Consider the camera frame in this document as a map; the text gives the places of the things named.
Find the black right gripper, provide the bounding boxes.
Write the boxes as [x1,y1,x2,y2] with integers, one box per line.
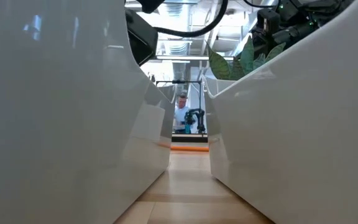
[125,0,167,67]

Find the light grey plastic bin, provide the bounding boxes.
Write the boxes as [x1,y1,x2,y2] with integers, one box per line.
[202,0,358,224]
[0,0,176,224]

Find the green artificial plant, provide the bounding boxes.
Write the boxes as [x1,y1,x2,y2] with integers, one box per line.
[206,35,287,81]

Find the person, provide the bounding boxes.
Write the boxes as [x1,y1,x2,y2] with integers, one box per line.
[174,93,192,134]

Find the silver ceiling air duct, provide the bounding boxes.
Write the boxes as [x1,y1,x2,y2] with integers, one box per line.
[162,0,195,82]

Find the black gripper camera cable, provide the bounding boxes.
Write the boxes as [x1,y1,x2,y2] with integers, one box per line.
[154,0,229,38]

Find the black aluminium table frame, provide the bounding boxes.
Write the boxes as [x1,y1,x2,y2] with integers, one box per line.
[172,133,209,143]

